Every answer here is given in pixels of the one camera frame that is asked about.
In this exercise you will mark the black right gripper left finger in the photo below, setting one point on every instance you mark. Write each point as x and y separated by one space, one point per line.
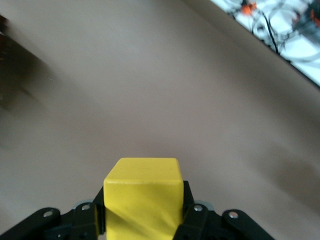
87 220

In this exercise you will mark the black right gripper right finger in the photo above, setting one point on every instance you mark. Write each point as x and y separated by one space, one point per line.
192 220

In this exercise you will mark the yellow cube block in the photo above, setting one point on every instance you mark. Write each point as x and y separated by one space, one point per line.
142 200

